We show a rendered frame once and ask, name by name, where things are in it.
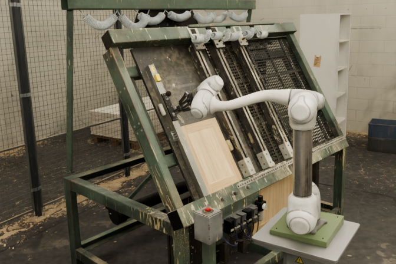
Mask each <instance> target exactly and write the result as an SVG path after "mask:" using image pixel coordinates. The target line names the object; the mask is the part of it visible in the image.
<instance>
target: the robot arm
mask: <svg viewBox="0 0 396 264"><path fill-rule="evenodd" d="M223 85H224V82H223V80H222V79H221V78H220V77H219V76H218V75H214V76H211V77H209V78H207V79H205V80H204V81H203V82H202V83H201V84H200V85H199V86H198V87H197V88H195V89H194V90H193V92H192V93H190V94H189V93H188V92H185V93H184V95H183V96H182V98H181V99H180V101H179V105H178V106H177V107H176V109H175V110H174V111H173V112H174V113H177V112H181V111H182V112H186V111H190V110H191V112H192V115H193V116H194V117H195V118H198V119H201V118H204V117H206V116H208V115H209V114H213V113H215V112H217V111H230V110H234V109H237V108H241V107H245V106H247V105H251V104H255V103H259V102H263V101H271V102H274V103H278V104H282V105H285V106H287V107H288V116H289V124H290V126H291V128H292V129H293V191H292V193H291V194H290V195H289V196H288V207H287V216H286V222H287V227H288V228H290V230H291V231H292V232H294V233H296V234H299V235H306V234H308V233H309V234H311V235H315V234H316V232H317V231H318V230H319V229H320V228H321V227H322V226H323V225H325V224H327V223H328V222H327V220H325V219H321V217H320V214H321V197H320V192H319V189H318V187H317V185H316V184H315V183H314V182H312V131H313V128H314V127H315V124H316V115H317V111H318V110H320V109H322V108H323V107H324V102H325V98H324V96H323V95H322V94H320V93H318V92H316V91H310V90H302V89H285V90H263V91H258V92H255V93H251V94H248V95H245V96H243V97H239V98H236V99H234V100H230V101H219V100H217V99H216V95H217V94H218V93H219V91H220V90H221V89H222V87H223ZM185 98H187V99H186V100H185ZM186 103H187V104H186ZM185 104H186V105H185ZM183 105H185V106H184V107H183ZM188 106H191V107H190V109H186V110H185V108H187V107H188Z"/></svg>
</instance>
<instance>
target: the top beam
mask: <svg viewBox="0 0 396 264"><path fill-rule="evenodd" d="M240 27H241V29H242V30H243V31H246V30H247V31H249V30H250V29H251V28H250V26H240ZM252 28H254V29H257V30H258V31H267V30H268V29H269V30H268V36H267V38H270V37H284V36H287V35H288V34H293V33H295V32H296V31H297V29H296V27H295V25H294V23H293V22H283V23H275V24H274V25H254V27H252ZM217 29H218V31H220V32H221V33H222V32H223V31H225V30H227V29H226V27H217ZM197 30H198V32H199V34H203V35H205V33H206V31H207V30H208V29H205V28H197ZM257 30H255V31H254V36H253V37H252V38H251V39H255V38H258V37H257V36H256V35H257V33H258V32H257ZM101 39H102V41H103V44H104V46H105V48H106V50H109V48H110V47H115V46H117V47H118V49H119V50H121V49H130V48H144V47H159V46H167V45H181V44H190V43H191V42H192V39H191V37H190V35H189V32H188V30H187V28H186V27H163V28H134V29H109V30H108V31H107V32H106V33H105V34H104V35H103V36H102V37H101Z"/></svg>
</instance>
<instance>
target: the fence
mask: <svg viewBox="0 0 396 264"><path fill-rule="evenodd" d="M150 66H153V67H154V69H155V71H156V68H155V66H154V65H148V66H146V71H147V73H148V76H149V78H150V81H151V83H152V85H153V87H154V90H155V92H156V94H157V97H158V99H159V102H160V104H162V105H163V108H164V110H165V112H166V115H165V116H166V118H167V121H168V122H169V125H170V128H171V130H172V131H174V130H175V132H176V134H177V137H178V139H179V140H178V141H177V144H178V147H179V149H180V151H181V154H182V156H183V158H184V161H185V163H186V166H187V168H188V170H189V172H190V175H191V177H192V179H193V182H194V185H195V186H196V189H197V192H198V194H199V196H200V198H202V197H205V196H207V195H209V192H208V190H207V188H206V185H205V183H204V181H203V178H202V176H201V174H200V172H199V169H198V167H197V164H196V162H195V160H194V157H193V155H192V153H191V151H190V148H189V145H188V143H187V141H186V139H185V136H184V134H183V132H182V129H181V127H180V124H179V122H178V120H176V121H172V120H171V117H170V115H169V112H168V110H167V108H166V105H165V103H164V101H163V98H162V96H161V94H163V93H166V92H165V90H164V87H163V85H162V83H161V81H160V82H156V79H155V77H154V75H155V74H157V71H156V72H154V73H153V72H152V70H151V68H150Z"/></svg>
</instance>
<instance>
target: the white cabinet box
mask: <svg viewBox="0 0 396 264"><path fill-rule="evenodd" d="M350 30H351V13H350V14H305V15H300V38H299V46H300V48H301V50H302V52H303V54H304V56H305V58H306V60H307V62H308V64H309V66H310V68H311V70H312V72H313V74H314V76H315V78H316V80H317V82H318V84H319V86H320V88H321V90H322V92H323V94H324V96H325V98H326V100H327V102H328V104H329V106H330V108H331V110H332V112H333V114H334V116H335V118H336V120H337V122H338V124H339V126H340V128H341V130H342V132H343V135H344V136H345V135H346V121H347V95H348V70H349V44H350Z"/></svg>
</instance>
